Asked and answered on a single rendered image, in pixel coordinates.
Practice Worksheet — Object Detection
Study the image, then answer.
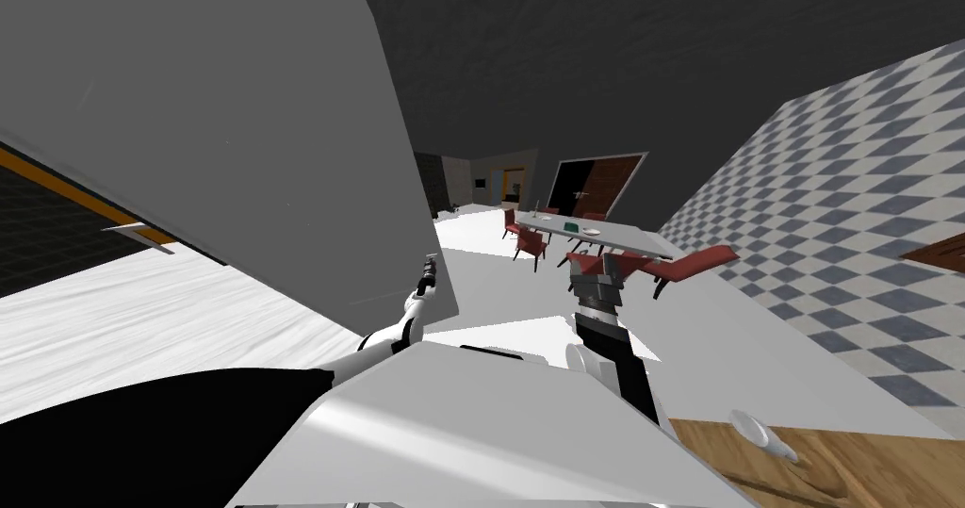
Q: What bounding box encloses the grey door leaf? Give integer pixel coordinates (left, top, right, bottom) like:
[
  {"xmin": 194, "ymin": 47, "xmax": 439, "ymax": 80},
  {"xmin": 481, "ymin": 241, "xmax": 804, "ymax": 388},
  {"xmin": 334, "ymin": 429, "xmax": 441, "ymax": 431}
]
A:
[{"xmin": 0, "ymin": 0, "xmax": 461, "ymax": 337}]

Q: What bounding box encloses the white door handle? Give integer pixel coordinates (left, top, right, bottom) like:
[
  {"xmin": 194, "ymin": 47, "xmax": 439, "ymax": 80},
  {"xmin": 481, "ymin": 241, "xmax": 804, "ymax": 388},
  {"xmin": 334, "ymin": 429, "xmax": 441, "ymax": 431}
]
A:
[{"xmin": 728, "ymin": 409, "xmax": 800, "ymax": 465}]

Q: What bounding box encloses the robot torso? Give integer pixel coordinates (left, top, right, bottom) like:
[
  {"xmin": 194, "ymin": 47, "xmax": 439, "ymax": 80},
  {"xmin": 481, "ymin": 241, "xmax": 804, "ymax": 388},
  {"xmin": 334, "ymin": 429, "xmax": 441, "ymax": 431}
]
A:
[{"xmin": 224, "ymin": 339, "xmax": 759, "ymax": 508}]

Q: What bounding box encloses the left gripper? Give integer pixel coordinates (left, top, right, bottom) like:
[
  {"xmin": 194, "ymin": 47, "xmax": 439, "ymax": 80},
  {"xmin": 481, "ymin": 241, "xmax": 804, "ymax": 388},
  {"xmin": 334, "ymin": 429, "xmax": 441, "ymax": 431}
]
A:
[{"xmin": 417, "ymin": 254, "xmax": 441, "ymax": 299}]

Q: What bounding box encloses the brown door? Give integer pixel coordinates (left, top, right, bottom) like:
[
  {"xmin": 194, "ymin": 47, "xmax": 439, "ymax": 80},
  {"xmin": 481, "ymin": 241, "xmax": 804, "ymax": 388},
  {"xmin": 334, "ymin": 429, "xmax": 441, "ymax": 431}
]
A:
[{"xmin": 548, "ymin": 152, "xmax": 649, "ymax": 221}]

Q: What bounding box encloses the light wooden door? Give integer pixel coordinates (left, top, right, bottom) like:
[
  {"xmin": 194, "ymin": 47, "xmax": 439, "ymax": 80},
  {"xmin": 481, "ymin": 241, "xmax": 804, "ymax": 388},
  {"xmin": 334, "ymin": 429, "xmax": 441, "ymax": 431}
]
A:
[{"xmin": 666, "ymin": 417, "xmax": 965, "ymax": 508}]

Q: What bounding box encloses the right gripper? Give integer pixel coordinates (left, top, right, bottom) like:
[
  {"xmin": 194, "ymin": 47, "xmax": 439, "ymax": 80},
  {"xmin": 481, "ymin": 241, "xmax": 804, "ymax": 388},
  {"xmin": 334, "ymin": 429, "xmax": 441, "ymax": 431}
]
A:
[{"xmin": 568, "ymin": 253, "xmax": 627, "ymax": 317}]

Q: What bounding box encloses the grey bar handle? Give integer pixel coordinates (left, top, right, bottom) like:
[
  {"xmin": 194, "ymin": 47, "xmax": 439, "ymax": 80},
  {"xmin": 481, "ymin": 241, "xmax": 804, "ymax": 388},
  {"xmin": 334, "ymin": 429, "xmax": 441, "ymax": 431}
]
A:
[{"xmin": 102, "ymin": 222, "xmax": 176, "ymax": 256}]

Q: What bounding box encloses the white dining table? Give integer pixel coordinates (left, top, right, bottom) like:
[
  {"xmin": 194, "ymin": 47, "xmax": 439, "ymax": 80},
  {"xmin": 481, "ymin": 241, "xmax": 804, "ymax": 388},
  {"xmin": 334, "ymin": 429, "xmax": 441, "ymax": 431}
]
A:
[{"xmin": 515, "ymin": 200, "xmax": 678, "ymax": 261}]

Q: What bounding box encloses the brown wooden panel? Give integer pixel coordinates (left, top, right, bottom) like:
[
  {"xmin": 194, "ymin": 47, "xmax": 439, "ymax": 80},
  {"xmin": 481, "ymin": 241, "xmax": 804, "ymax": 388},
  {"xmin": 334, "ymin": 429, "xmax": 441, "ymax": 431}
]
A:
[{"xmin": 899, "ymin": 232, "xmax": 965, "ymax": 275}]

